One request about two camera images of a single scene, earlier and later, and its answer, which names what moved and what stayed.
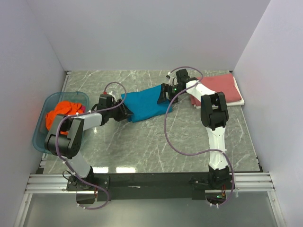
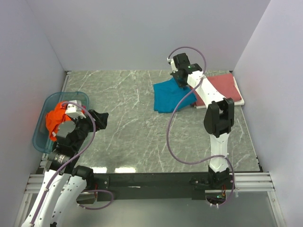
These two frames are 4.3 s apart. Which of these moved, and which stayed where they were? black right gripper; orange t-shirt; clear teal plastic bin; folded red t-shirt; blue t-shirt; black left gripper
Moved: black left gripper; black right gripper; blue t-shirt
Stayed: folded red t-shirt; clear teal plastic bin; orange t-shirt
